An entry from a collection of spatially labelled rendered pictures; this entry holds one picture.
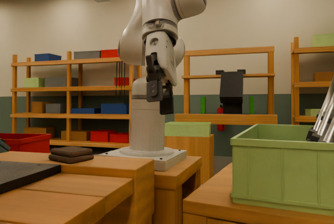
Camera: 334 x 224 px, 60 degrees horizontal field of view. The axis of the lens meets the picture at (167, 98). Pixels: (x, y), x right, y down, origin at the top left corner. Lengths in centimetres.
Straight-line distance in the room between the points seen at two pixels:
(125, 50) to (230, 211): 58
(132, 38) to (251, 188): 58
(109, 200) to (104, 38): 646
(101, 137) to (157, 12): 563
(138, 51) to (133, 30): 7
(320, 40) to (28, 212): 535
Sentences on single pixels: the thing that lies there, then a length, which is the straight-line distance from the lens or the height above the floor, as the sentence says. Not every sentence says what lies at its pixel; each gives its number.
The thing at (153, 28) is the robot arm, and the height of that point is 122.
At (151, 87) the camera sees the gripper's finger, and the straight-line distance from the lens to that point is 57.
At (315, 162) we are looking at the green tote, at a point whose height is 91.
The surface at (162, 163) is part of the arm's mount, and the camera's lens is 89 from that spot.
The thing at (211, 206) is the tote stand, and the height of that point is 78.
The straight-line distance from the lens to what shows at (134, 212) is 72.
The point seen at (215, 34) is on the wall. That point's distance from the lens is 616.
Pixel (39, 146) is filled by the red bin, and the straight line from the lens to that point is 132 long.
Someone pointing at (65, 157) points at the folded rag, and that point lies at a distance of 80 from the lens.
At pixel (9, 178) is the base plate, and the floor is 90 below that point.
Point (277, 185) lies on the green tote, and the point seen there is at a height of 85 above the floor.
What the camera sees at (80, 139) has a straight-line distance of 656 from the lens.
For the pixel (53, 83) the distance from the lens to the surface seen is 690.
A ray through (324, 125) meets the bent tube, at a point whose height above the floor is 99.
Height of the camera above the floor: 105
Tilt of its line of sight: 1 degrees up
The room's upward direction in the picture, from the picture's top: straight up
